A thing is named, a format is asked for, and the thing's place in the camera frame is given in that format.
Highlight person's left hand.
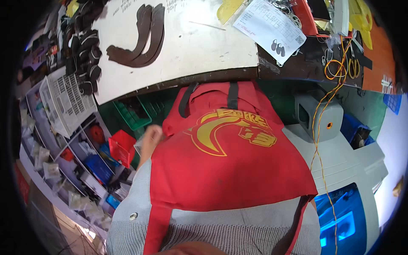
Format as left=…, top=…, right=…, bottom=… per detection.
left=142, top=124, right=165, bottom=148

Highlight green plastic crate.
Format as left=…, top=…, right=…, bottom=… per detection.
left=113, top=95, right=166, bottom=131

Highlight red plastic basket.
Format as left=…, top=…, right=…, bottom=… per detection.
left=108, top=129, right=137, bottom=169

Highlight person's body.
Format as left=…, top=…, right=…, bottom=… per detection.
left=107, top=81, right=322, bottom=255

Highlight dark brown curved leather piece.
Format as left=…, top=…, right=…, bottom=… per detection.
left=107, top=4, right=153, bottom=62
left=107, top=3, right=166, bottom=68

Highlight white plastic basket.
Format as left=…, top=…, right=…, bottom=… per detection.
left=39, top=73, right=98, bottom=139

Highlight white shelf with supplies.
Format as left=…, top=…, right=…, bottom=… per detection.
left=18, top=89, right=138, bottom=231

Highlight white work board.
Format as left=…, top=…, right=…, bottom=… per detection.
left=92, top=0, right=259, bottom=106

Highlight pile of black shoe parts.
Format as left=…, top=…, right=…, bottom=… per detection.
left=61, top=0, right=109, bottom=96

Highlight thin grey stick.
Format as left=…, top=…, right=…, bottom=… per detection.
left=188, top=21, right=227, bottom=31

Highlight yellow translucent template sheet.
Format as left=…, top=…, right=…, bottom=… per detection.
left=217, top=0, right=245, bottom=26

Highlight white printed paper sheet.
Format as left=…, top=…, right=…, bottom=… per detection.
left=233, top=0, right=307, bottom=66

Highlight red flat box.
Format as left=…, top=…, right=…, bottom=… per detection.
left=291, top=0, right=320, bottom=37

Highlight grey machine with blue window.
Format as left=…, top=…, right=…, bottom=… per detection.
left=282, top=92, right=389, bottom=255

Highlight blue plastic crate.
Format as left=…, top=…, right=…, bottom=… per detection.
left=340, top=113, right=375, bottom=150

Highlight white long box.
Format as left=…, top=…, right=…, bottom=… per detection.
left=332, top=0, right=350, bottom=37

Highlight orange mat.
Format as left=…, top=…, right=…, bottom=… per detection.
left=362, top=18, right=398, bottom=95

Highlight yellow plastic templates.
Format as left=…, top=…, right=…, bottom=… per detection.
left=347, top=0, right=374, bottom=50

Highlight blue plastic basket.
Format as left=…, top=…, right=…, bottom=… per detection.
left=382, top=93, right=403, bottom=115

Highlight yellow orange twisted cable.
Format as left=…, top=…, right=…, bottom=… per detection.
left=310, top=34, right=353, bottom=255

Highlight yellow handled scissors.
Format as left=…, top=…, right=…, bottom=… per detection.
left=347, top=57, right=361, bottom=80

